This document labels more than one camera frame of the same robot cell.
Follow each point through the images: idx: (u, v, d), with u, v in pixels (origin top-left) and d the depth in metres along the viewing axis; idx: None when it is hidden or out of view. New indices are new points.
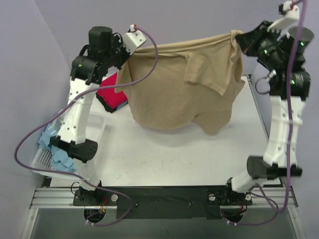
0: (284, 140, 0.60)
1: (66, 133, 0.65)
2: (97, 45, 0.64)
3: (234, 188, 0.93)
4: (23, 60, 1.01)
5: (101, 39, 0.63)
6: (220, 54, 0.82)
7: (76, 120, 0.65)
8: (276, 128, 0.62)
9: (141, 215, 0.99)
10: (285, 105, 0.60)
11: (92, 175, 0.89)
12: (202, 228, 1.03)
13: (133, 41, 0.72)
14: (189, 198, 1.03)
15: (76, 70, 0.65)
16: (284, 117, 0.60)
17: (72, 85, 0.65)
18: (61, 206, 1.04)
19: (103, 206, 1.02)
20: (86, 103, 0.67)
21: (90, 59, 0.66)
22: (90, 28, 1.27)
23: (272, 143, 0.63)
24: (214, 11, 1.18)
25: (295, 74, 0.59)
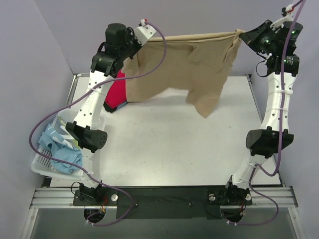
0: (277, 107, 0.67)
1: (82, 118, 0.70)
2: (113, 42, 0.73)
3: (234, 182, 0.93)
4: (23, 60, 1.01)
5: (116, 37, 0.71)
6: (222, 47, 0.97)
7: (92, 106, 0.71)
8: (271, 98, 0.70)
9: (141, 215, 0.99)
10: (278, 78, 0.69)
11: (96, 171, 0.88)
12: (202, 228, 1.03)
13: (144, 34, 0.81)
14: (189, 198, 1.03)
15: (96, 64, 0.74)
16: (278, 88, 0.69)
17: (91, 76, 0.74)
18: (61, 206, 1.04)
19: (103, 206, 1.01)
20: (102, 93, 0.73)
21: (107, 55, 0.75)
22: (91, 28, 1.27)
23: (267, 112, 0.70)
24: (215, 11, 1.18)
25: (287, 57, 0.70)
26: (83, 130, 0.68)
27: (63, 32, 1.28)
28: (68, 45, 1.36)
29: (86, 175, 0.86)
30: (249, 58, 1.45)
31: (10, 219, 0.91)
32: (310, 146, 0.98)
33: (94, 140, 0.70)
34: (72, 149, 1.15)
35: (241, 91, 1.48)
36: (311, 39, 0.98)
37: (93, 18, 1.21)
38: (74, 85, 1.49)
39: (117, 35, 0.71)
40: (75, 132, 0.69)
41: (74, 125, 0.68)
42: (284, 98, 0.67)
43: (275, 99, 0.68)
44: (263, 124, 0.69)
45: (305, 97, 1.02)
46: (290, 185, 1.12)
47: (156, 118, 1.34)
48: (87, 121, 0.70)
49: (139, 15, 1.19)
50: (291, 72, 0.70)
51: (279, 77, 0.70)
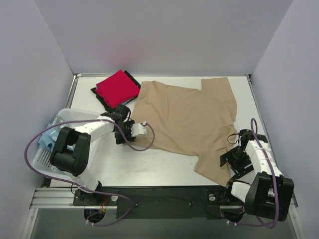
0: (263, 159, 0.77)
1: (84, 130, 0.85)
2: (120, 110, 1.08)
3: (234, 192, 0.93)
4: (21, 60, 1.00)
5: (125, 110, 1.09)
6: (223, 141, 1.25)
7: (95, 126, 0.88)
8: (255, 156, 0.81)
9: (141, 215, 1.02)
10: (254, 142, 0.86)
11: (88, 180, 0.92)
12: (202, 228, 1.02)
13: (139, 127, 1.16)
14: (189, 198, 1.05)
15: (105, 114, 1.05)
16: (257, 147, 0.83)
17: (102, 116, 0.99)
18: (61, 206, 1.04)
19: (103, 206, 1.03)
20: (106, 126, 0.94)
21: (111, 115, 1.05)
22: (90, 29, 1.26)
23: (258, 167, 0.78)
24: (214, 11, 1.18)
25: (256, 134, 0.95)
26: (79, 134, 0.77)
27: (62, 33, 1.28)
28: (68, 46, 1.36)
29: (78, 186, 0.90)
30: (249, 57, 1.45)
31: (10, 219, 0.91)
32: (310, 147, 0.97)
33: (84, 151, 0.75)
34: None
35: (240, 90, 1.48)
36: (311, 40, 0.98)
37: (92, 19, 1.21)
38: (75, 85, 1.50)
39: (127, 109, 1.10)
40: (66, 138, 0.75)
41: (71, 129, 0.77)
42: (266, 153, 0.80)
43: (259, 155, 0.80)
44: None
45: (304, 97, 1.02)
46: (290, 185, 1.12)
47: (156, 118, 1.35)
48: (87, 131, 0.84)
49: (139, 15, 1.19)
50: (263, 140, 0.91)
51: (255, 144, 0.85)
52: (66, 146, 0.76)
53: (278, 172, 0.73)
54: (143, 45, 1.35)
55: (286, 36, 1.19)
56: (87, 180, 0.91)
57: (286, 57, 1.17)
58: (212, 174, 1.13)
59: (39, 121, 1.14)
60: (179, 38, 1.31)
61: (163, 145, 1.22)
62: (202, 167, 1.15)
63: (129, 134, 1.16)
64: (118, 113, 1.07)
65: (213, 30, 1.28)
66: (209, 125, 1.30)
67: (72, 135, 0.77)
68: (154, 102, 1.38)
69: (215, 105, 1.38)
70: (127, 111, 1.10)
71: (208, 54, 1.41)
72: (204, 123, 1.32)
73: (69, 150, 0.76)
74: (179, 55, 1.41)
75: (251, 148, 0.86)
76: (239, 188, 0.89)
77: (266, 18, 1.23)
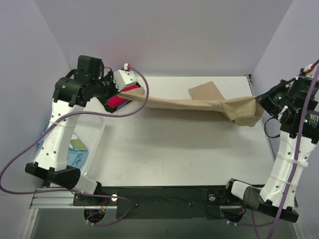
0: (284, 179, 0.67)
1: (47, 158, 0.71)
2: (84, 69, 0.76)
3: (233, 191, 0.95)
4: (21, 59, 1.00)
5: (89, 64, 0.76)
6: (245, 106, 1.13)
7: (56, 145, 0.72)
8: (279, 168, 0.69)
9: (141, 216, 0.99)
10: (292, 143, 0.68)
11: (87, 184, 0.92)
12: (202, 228, 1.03)
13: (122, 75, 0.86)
14: (189, 198, 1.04)
15: (59, 91, 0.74)
16: (290, 155, 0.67)
17: (55, 107, 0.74)
18: (60, 207, 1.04)
19: (103, 206, 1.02)
20: (68, 126, 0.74)
21: (75, 81, 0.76)
22: (90, 29, 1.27)
23: (272, 179, 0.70)
24: (214, 11, 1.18)
25: (310, 114, 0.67)
26: (48, 171, 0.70)
27: (63, 32, 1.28)
28: (68, 45, 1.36)
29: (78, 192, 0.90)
30: (249, 57, 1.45)
31: (10, 218, 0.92)
32: None
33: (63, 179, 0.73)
34: (72, 149, 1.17)
35: (240, 90, 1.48)
36: (311, 39, 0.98)
37: (92, 19, 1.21)
38: None
39: (89, 62, 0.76)
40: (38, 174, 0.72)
41: (36, 166, 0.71)
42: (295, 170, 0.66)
43: (286, 170, 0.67)
44: (265, 191, 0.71)
45: None
46: None
47: (156, 118, 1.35)
48: (51, 161, 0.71)
49: (139, 14, 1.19)
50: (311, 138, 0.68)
51: (293, 142, 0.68)
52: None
53: (289, 203, 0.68)
54: (143, 44, 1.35)
55: (285, 36, 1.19)
56: (85, 185, 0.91)
57: (286, 57, 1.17)
58: (249, 111, 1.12)
59: (39, 121, 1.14)
60: (179, 37, 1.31)
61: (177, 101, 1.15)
62: (231, 107, 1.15)
63: (114, 90, 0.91)
64: (83, 75, 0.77)
65: (213, 30, 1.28)
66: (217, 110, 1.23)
67: (41, 170, 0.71)
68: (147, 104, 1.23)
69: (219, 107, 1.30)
70: (97, 65, 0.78)
71: (208, 54, 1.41)
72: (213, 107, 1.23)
73: None
74: (179, 54, 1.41)
75: (283, 151, 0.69)
76: (237, 189, 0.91)
77: (266, 18, 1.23)
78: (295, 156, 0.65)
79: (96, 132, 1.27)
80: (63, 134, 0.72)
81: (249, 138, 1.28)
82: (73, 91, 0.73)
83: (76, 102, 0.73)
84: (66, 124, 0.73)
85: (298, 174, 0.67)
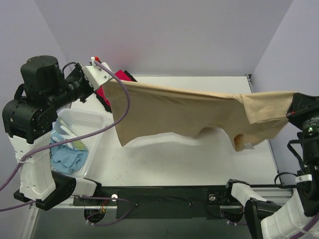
0: (286, 235, 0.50)
1: (29, 191, 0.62)
2: (34, 85, 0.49)
3: (233, 194, 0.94)
4: (22, 59, 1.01)
5: (39, 77, 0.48)
6: (272, 104, 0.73)
7: (32, 180, 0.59)
8: (284, 225, 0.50)
9: (141, 215, 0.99)
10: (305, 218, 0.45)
11: (87, 184, 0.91)
12: (201, 228, 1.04)
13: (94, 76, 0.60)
14: (189, 198, 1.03)
15: (11, 123, 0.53)
16: (300, 223, 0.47)
17: (14, 142, 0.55)
18: (61, 207, 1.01)
19: (103, 206, 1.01)
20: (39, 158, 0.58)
21: (29, 103, 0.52)
22: (90, 29, 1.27)
23: (278, 222, 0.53)
24: (214, 11, 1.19)
25: None
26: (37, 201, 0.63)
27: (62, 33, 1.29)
28: (68, 45, 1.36)
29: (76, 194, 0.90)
30: (250, 57, 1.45)
31: (10, 218, 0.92)
32: None
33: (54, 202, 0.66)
34: (72, 149, 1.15)
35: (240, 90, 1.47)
36: (311, 39, 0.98)
37: (93, 18, 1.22)
38: None
39: (41, 73, 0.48)
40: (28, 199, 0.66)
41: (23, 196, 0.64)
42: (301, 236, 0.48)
43: (289, 231, 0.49)
44: (266, 223, 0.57)
45: None
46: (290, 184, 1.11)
47: None
48: (35, 194, 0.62)
49: (139, 14, 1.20)
50: None
51: (307, 218, 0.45)
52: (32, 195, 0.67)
53: None
54: (143, 44, 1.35)
55: (285, 35, 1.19)
56: (84, 186, 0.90)
57: (286, 56, 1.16)
58: (279, 112, 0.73)
59: None
60: (179, 37, 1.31)
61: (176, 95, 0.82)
62: (255, 105, 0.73)
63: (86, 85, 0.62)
64: (36, 91, 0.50)
65: (213, 29, 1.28)
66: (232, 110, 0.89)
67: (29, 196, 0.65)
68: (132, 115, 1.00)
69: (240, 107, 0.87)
70: (52, 72, 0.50)
71: (208, 54, 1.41)
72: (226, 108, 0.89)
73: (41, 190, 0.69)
74: (179, 54, 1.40)
75: (295, 211, 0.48)
76: (239, 190, 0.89)
77: (266, 18, 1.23)
78: (305, 225, 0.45)
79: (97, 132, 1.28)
80: (35, 170, 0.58)
81: None
82: (24, 123, 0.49)
83: (36, 137, 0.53)
84: (35, 160, 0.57)
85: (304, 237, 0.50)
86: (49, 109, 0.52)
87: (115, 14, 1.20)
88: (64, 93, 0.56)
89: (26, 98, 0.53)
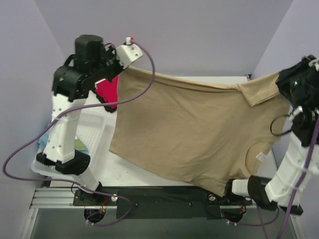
0: (291, 184, 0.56)
1: (52, 151, 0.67)
2: (83, 55, 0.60)
3: (234, 190, 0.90)
4: (21, 58, 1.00)
5: (88, 49, 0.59)
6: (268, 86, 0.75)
7: (60, 140, 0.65)
8: (286, 170, 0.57)
9: (141, 215, 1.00)
10: (304, 153, 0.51)
11: (90, 179, 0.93)
12: (202, 228, 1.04)
13: (127, 55, 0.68)
14: (189, 198, 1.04)
15: (57, 84, 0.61)
16: (300, 163, 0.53)
17: (55, 101, 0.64)
18: (61, 206, 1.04)
19: (103, 206, 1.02)
20: (71, 121, 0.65)
21: (75, 70, 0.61)
22: (90, 29, 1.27)
23: (278, 178, 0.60)
24: (214, 11, 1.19)
25: None
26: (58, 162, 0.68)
27: (62, 32, 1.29)
28: (68, 45, 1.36)
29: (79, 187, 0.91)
30: (250, 57, 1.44)
31: (10, 218, 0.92)
32: None
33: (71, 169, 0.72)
34: None
35: None
36: (311, 38, 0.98)
37: (93, 18, 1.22)
38: None
39: (90, 46, 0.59)
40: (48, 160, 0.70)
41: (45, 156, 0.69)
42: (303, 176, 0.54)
43: (293, 176, 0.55)
44: (270, 188, 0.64)
45: None
46: None
47: None
48: (58, 156, 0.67)
49: (139, 14, 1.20)
50: None
51: (305, 152, 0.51)
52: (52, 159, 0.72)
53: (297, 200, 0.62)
54: (143, 44, 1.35)
55: (286, 35, 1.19)
56: (88, 180, 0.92)
57: (287, 56, 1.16)
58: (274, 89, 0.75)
59: (40, 120, 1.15)
60: (180, 37, 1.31)
61: (174, 87, 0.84)
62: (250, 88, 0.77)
63: (118, 67, 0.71)
64: (82, 61, 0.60)
65: (214, 29, 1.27)
66: (232, 111, 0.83)
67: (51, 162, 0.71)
68: (130, 113, 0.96)
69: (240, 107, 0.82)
70: (98, 46, 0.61)
71: (208, 53, 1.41)
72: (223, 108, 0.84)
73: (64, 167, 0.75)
74: (179, 54, 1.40)
75: (293, 152, 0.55)
76: (239, 183, 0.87)
77: (266, 18, 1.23)
78: (305, 162, 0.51)
79: (97, 132, 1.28)
80: (66, 129, 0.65)
81: None
82: (70, 83, 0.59)
83: (76, 98, 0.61)
84: (68, 120, 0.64)
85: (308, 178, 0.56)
86: (91, 77, 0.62)
87: (115, 14, 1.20)
88: (102, 67, 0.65)
89: (73, 66, 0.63)
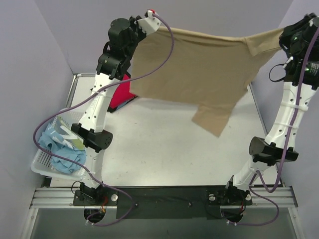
0: (286, 123, 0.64)
1: (87, 121, 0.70)
2: (118, 42, 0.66)
3: (234, 183, 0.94)
4: (22, 58, 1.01)
5: (121, 38, 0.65)
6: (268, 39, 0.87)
7: (96, 110, 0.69)
8: (282, 112, 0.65)
9: (142, 215, 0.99)
10: (295, 90, 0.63)
11: (99, 170, 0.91)
12: (201, 228, 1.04)
13: (150, 26, 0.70)
14: (189, 198, 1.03)
15: (101, 66, 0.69)
16: (292, 101, 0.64)
17: (97, 78, 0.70)
18: (61, 206, 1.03)
19: (103, 206, 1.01)
20: (108, 96, 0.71)
21: (113, 56, 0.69)
22: (91, 29, 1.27)
23: (274, 125, 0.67)
24: (214, 11, 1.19)
25: (311, 63, 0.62)
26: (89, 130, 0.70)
27: (63, 32, 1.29)
28: (68, 45, 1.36)
29: (88, 173, 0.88)
30: None
31: (10, 218, 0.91)
32: (309, 145, 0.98)
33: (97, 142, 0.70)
34: (72, 149, 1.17)
35: None
36: None
37: (93, 19, 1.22)
38: (74, 85, 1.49)
39: (123, 34, 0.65)
40: (80, 134, 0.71)
41: (80, 127, 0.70)
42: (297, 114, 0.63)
43: (288, 114, 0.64)
44: (268, 136, 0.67)
45: None
46: (290, 185, 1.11)
47: (156, 118, 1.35)
48: (92, 124, 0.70)
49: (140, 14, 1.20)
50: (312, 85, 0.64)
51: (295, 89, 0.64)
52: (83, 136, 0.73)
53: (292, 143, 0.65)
54: None
55: None
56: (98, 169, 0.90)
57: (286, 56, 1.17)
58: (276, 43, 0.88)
59: (40, 120, 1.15)
60: None
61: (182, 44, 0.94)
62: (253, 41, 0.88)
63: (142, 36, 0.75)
64: (117, 47, 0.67)
65: (214, 30, 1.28)
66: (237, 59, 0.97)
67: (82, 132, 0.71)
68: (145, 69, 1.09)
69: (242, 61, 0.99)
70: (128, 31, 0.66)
71: None
72: (225, 60, 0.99)
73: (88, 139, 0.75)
74: None
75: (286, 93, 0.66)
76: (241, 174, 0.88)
77: (266, 18, 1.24)
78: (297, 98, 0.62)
79: None
80: (103, 101, 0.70)
81: (249, 138, 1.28)
82: (111, 68, 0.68)
83: (116, 76, 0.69)
84: (107, 95, 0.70)
85: (300, 116, 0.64)
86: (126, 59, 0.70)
87: (116, 14, 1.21)
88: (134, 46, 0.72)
89: (110, 51, 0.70)
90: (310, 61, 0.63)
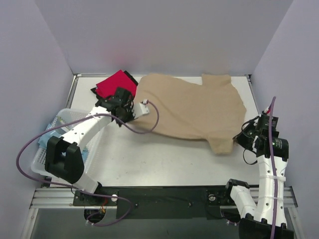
0: (270, 195, 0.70)
1: (73, 135, 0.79)
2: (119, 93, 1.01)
3: (232, 195, 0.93)
4: (21, 58, 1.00)
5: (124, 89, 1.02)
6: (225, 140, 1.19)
7: (85, 129, 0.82)
8: (265, 184, 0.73)
9: (141, 215, 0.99)
10: (269, 163, 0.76)
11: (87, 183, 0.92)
12: (201, 228, 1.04)
13: (141, 108, 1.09)
14: (189, 198, 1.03)
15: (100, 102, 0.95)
16: (270, 173, 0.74)
17: (93, 109, 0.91)
18: (61, 206, 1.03)
19: (103, 206, 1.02)
20: (99, 123, 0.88)
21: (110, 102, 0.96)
22: (91, 29, 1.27)
23: (261, 199, 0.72)
24: (214, 11, 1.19)
25: (276, 139, 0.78)
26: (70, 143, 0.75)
27: (63, 33, 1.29)
28: (68, 45, 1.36)
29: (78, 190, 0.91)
30: (250, 58, 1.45)
31: (10, 219, 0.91)
32: (309, 145, 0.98)
33: (73, 162, 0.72)
34: None
35: (240, 91, 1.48)
36: (311, 39, 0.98)
37: (93, 19, 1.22)
38: (74, 85, 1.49)
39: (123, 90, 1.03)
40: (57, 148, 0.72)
41: (61, 139, 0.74)
42: (277, 185, 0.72)
43: (270, 185, 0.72)
44: (258, 213, 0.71)
45: (305, 97, 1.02)
46: (290, 185, 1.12)
47: None
48: (76, 138, 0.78)
49: (139, 14, 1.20)
50: (282, 157, 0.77)
51: (269, 162, 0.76)
52: (58, 155, 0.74)
53: (281, 219, 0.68)
54: (144, 44, 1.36)
55: (285, 35, 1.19)
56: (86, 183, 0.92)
57: (286, 56, 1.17)
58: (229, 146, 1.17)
59: (40, 120, 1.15)
60: (180, 37, 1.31)
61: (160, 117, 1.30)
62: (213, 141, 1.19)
63: (131, 117, 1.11)
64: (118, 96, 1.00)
65: (214, 30, 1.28)
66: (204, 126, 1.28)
67: (61, 145, 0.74)
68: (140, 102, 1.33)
69: (223, 126, 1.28)
70: (128, 94, 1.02)
71: (208, 53, 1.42)
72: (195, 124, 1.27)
73: (61, 159, 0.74)
74: (178, 54, 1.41)
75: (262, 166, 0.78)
76: (237, 197, 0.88)
77: (266, 18, 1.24)
78: (274, 170, 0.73)
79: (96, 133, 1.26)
80: (94, 124, 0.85)
81: None
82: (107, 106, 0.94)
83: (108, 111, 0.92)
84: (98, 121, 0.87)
85: (280, 190, 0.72)
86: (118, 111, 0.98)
87: (115, 15, 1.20)
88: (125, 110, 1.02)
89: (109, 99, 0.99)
90: (274, 138, 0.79)
